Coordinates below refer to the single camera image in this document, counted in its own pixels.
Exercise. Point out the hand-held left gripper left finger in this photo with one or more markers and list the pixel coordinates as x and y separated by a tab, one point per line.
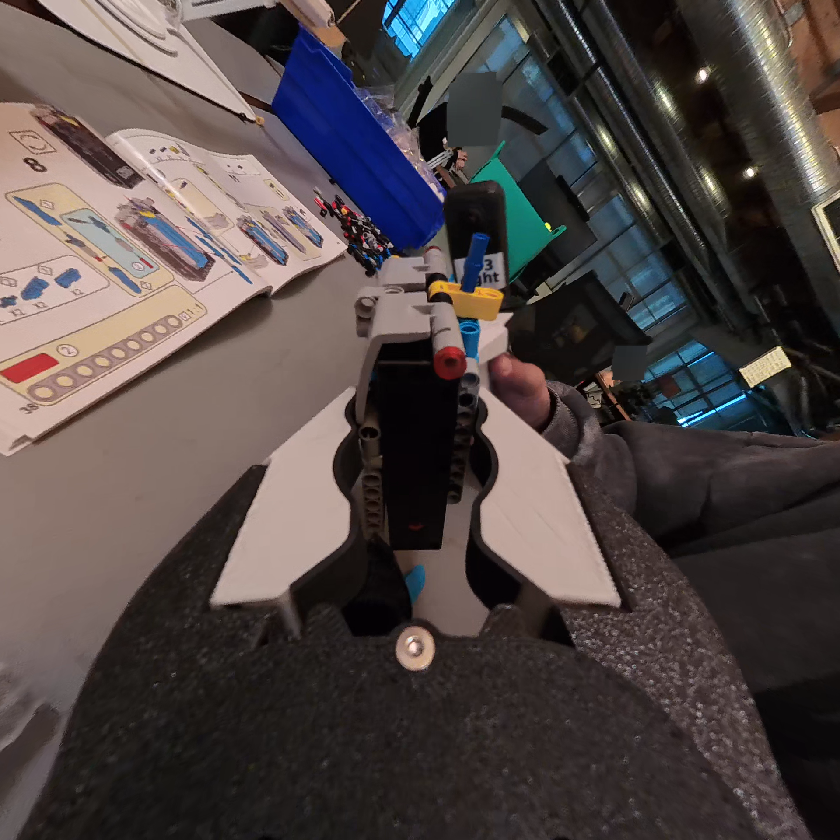
282	538

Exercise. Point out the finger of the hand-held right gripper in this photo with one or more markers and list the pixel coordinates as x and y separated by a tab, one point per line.
494	339

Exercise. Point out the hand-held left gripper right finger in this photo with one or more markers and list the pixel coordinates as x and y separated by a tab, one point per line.
545	538

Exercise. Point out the black blue brick model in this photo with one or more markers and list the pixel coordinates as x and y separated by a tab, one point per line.
414	433

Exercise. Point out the blue grey axle assembly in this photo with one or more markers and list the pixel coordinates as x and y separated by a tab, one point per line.
416	588

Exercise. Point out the person's right forearm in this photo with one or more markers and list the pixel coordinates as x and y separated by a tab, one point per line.
683	460

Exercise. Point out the grey desk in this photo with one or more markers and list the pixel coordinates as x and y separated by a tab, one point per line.
131	525

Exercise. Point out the person's right hand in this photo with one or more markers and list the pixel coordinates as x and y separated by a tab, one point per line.
523	391

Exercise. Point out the teal plastic panel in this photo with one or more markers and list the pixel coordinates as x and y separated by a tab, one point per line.
525	210

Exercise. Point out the pile of small bricks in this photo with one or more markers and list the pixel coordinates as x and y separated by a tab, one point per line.
355	230

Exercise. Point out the blue plastic bin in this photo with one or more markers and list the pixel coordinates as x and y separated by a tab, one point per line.
355	145

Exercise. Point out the clear plastic bag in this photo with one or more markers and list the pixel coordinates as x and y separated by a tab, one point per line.
381	112

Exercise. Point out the instruction booklet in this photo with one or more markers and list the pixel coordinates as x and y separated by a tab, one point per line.
105	263

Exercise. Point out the metal ventilation duct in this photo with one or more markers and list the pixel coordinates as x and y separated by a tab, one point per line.
748	92

